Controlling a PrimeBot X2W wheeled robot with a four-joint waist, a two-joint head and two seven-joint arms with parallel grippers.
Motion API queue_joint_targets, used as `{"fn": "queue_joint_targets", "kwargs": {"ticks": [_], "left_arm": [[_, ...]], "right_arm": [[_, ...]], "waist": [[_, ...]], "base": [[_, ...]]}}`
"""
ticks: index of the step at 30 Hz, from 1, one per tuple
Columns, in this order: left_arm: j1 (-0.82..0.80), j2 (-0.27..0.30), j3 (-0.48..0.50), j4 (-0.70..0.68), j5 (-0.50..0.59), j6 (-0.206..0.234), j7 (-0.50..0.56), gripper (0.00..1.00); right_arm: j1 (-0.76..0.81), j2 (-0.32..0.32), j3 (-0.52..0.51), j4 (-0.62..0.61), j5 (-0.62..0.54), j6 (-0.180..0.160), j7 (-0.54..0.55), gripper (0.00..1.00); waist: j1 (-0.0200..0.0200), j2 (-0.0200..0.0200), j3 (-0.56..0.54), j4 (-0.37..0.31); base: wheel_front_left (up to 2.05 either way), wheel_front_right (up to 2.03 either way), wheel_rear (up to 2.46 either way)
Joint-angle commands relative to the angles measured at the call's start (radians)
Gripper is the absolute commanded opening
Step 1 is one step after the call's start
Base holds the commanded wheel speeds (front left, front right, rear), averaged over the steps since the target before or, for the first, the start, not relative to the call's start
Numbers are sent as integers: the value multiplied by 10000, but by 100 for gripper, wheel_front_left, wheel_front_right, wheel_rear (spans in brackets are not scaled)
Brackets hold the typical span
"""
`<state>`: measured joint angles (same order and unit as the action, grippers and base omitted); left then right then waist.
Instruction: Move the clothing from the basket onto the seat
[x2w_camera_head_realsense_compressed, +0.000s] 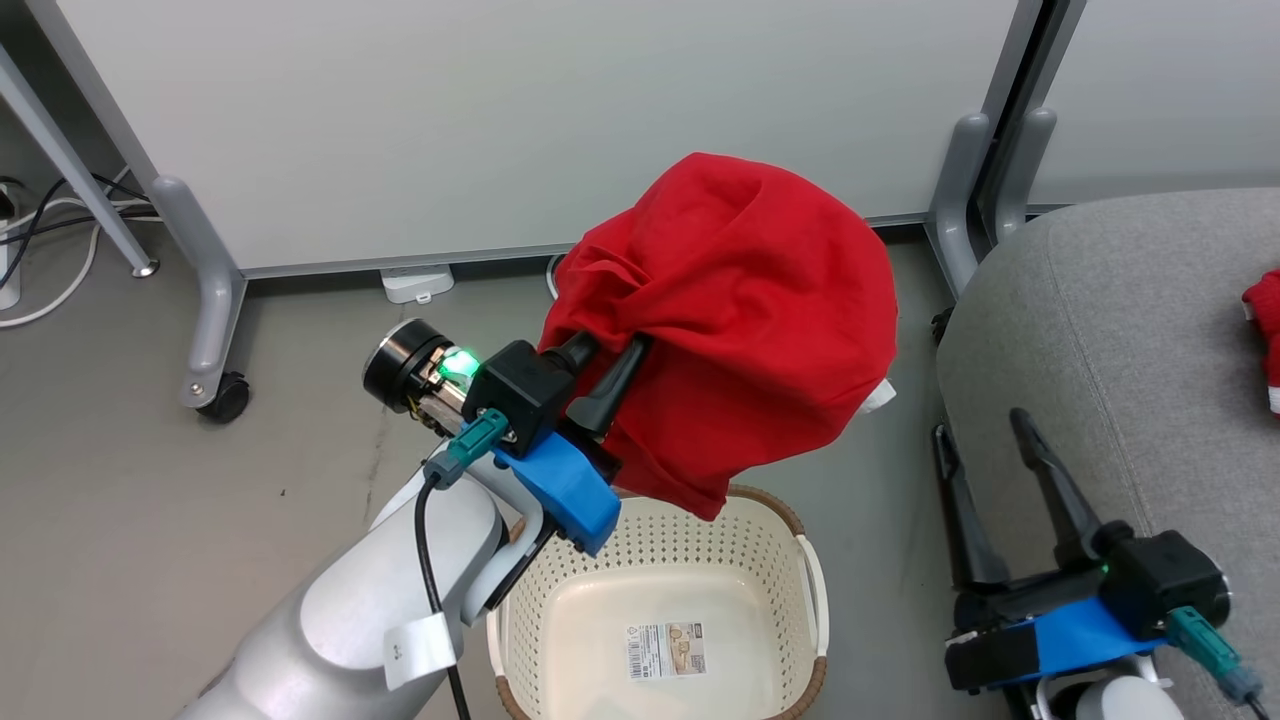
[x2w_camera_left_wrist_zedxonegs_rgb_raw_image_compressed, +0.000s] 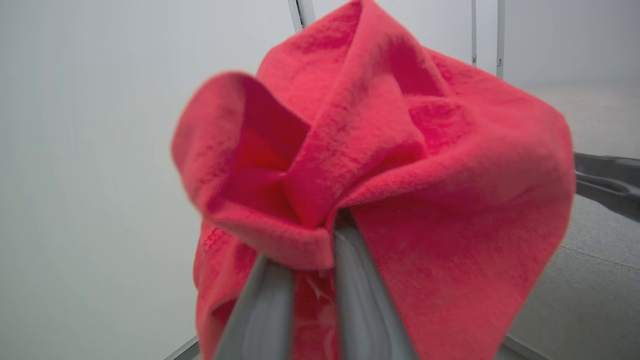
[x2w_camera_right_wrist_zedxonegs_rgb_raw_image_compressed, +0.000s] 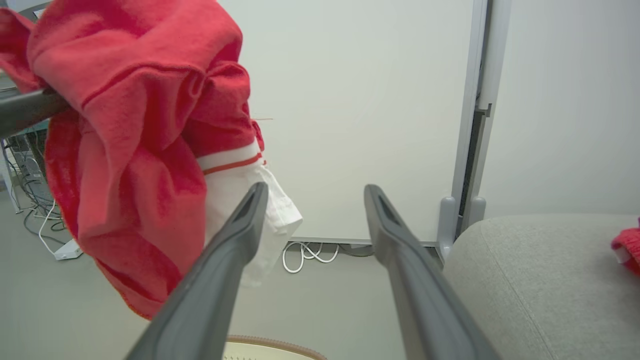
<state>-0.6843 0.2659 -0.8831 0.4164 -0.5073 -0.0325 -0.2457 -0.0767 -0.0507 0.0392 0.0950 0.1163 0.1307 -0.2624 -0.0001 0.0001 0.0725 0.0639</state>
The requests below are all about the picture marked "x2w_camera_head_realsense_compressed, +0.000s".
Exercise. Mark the grey metal table leg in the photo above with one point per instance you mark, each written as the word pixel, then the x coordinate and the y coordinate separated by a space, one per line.
pixel 75 165

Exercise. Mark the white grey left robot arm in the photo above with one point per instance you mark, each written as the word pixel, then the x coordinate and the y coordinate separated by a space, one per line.
pixel 340 620

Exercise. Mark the white power strip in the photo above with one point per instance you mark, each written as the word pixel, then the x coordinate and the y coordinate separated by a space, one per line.
pixel 418 284

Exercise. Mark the small white partition panel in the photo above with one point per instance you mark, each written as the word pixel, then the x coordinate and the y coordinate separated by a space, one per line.
pixel 1170 90

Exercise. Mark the white plastic laundry basket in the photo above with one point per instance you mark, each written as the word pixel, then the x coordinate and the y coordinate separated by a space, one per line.
pixel 650 560

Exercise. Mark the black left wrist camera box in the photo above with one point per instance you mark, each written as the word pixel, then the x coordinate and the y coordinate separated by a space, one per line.
pixel 520 390

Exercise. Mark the grey partition foot with caster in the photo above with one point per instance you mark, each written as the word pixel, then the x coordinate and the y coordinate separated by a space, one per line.
pixel 212 300

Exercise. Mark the printed barcode sticker label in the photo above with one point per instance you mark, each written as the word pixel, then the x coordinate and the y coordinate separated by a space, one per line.
pixel 667 650

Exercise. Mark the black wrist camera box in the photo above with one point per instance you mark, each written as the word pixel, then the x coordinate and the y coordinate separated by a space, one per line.
pixel 520 390
pixel 1165 580

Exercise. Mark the small black caster wheel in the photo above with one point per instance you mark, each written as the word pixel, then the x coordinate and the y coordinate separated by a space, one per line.
pixel 941 326

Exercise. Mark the red Bulls 23 jersey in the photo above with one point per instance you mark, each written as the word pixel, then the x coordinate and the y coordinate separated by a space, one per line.
pixel 740 320

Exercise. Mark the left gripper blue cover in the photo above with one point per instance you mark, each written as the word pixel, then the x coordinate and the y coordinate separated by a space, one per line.
pixel 565 490

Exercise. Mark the large white partition panel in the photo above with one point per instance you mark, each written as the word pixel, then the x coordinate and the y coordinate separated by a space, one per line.
pixel 450 120

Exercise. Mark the white power adapter block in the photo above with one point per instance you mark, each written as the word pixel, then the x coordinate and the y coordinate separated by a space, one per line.
pixel 8 280

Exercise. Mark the red shorts with white stripe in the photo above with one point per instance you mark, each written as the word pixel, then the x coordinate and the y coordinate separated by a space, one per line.
pixel 1266 330

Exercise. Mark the grey fabric sofa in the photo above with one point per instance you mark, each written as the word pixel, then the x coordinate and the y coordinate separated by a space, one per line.
pixel 1130 330

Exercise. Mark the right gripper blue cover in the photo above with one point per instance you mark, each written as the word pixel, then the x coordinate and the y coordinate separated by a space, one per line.
pixel 1040 630

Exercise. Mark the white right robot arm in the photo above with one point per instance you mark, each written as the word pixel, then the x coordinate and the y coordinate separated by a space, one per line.
pixel 1120 700

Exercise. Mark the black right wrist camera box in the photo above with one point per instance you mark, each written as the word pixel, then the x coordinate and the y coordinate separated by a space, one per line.
pixel 1165 580

